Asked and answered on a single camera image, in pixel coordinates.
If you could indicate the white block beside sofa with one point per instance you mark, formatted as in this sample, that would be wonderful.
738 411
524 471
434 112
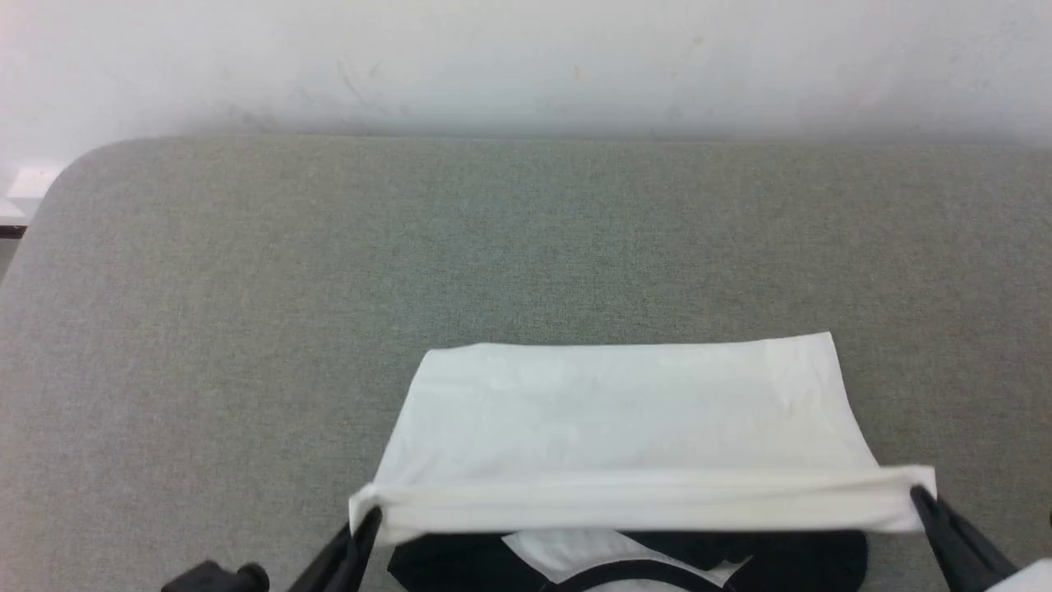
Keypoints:
25 193

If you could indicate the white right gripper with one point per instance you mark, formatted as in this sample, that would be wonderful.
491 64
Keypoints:
1023 580

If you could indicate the white t-shirt with black sleeves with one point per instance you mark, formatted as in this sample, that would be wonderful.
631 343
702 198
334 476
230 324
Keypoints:
625 436

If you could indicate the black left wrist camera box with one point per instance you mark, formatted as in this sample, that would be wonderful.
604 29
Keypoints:
215 578

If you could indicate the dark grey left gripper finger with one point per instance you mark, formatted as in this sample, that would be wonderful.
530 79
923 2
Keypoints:
362 547
325 567

